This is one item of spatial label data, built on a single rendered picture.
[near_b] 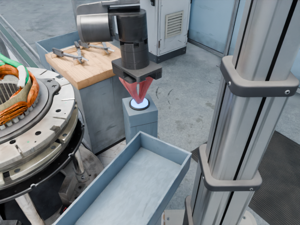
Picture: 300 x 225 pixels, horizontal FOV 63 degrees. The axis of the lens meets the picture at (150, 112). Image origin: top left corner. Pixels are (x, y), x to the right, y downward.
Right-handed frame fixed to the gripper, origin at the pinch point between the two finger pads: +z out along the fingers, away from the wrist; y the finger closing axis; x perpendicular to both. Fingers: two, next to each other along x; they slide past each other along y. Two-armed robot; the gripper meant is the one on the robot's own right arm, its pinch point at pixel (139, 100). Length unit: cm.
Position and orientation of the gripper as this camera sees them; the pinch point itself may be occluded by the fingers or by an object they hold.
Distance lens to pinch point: 57.1
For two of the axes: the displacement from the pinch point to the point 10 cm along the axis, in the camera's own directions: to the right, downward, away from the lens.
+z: 0.5, 8.1, 5.9
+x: 7.9, -4.0, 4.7
